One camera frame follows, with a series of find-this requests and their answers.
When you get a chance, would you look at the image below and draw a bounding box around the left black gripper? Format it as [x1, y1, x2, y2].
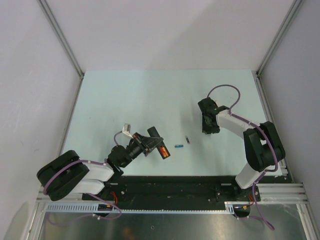
[120, 131, 163, 168]

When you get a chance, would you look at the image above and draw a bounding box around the red yellow battery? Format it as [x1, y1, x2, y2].
[160, 147, 167, 159]

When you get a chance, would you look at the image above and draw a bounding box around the orange battery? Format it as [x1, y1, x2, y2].
[162, 147, 169, 158]

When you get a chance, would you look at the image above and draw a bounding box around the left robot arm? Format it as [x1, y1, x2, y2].
[36, 127, 170, 201]

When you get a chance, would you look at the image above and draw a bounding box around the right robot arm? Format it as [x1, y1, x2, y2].
[198, 97, 286, 201]

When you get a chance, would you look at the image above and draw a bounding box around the black grey battery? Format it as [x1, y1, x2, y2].
[185, 136, 191, 144]

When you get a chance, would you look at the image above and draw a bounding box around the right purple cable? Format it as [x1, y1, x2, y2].
[206, 84, 280, 231]

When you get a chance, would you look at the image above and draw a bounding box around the purple cable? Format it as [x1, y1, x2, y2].
[206, 84, 280, 231]
[42, 131, 123, 226]

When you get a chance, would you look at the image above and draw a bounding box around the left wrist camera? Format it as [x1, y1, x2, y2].
[122, 123, 133, 139]

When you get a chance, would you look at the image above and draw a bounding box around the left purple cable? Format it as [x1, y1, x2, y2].
[42, 131, 123, 226]

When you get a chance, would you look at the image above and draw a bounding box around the grey cable duct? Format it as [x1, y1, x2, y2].
[46, 201, 237, 215]

